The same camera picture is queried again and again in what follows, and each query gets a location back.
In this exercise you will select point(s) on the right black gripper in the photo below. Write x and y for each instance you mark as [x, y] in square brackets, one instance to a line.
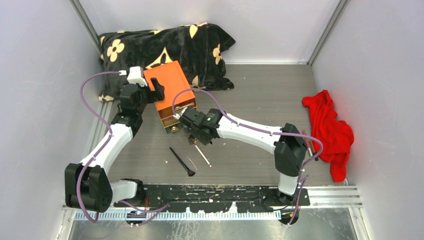
[204, 140]

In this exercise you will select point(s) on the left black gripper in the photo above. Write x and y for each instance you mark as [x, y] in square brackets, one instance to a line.
[157, 95]

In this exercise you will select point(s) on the small drawer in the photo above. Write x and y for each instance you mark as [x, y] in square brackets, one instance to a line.
[173, 128]
[192, 140]

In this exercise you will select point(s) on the orange drawer organizer box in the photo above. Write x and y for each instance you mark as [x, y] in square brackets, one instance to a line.
[171, 76]

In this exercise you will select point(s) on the white silver pencil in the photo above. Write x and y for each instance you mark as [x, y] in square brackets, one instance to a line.
[203, 156]

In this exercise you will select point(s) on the black thin makeup brush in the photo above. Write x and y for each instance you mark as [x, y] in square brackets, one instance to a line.
[190, 172]

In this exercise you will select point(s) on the orange brown lip pen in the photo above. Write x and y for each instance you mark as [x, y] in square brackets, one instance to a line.
[312, 148]

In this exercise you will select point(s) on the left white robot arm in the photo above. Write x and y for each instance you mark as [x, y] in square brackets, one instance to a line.
[87, 186]

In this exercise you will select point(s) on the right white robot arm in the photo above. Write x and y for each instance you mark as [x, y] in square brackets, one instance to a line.
[285, 143]

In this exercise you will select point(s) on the black floral plush blanket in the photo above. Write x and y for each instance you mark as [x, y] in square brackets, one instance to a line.
[197, 47]

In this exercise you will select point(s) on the red cloth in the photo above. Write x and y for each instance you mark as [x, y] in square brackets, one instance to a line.
[336, 136]

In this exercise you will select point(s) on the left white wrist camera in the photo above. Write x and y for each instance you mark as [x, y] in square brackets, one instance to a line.
[135, 76]

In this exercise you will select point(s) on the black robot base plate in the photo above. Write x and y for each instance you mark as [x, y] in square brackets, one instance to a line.
[218, 198]

